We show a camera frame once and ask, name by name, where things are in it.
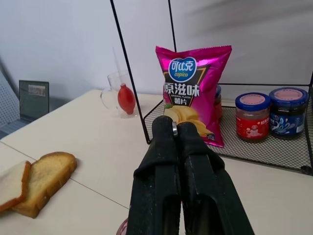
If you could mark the white bread slice with crust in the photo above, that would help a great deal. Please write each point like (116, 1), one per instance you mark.
(13, 184)

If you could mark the red bulb dropper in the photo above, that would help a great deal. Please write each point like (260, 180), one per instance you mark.
(125, 93)

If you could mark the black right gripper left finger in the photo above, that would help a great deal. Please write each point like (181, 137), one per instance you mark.
(154, 176)

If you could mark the dark blue label jam jar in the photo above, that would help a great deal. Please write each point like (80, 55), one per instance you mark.
(288, 113)

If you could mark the white perforated chair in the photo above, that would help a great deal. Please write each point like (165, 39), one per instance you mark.
(7, 98)

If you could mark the clear glass mug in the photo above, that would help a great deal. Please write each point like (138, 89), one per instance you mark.
(115, 94)

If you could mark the jar with red contents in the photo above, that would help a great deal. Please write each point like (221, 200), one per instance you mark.
(217, 104)

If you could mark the metal spoon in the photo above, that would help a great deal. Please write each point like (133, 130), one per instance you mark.
(175, 128)

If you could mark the dark green box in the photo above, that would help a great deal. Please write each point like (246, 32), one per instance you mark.
(34, 100)

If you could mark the pink potato chips bag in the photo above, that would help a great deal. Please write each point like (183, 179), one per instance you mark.
(190, 93)

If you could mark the pink round object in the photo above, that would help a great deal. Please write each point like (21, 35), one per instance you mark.
(121, 228)

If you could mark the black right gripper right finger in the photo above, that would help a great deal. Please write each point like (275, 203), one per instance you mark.
(207, 181)

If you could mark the golden toasted bread slice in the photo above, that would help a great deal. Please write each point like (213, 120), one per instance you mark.
(46, 183)

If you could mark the red label jam jar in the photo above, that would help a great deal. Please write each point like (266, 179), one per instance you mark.
(252, 117)

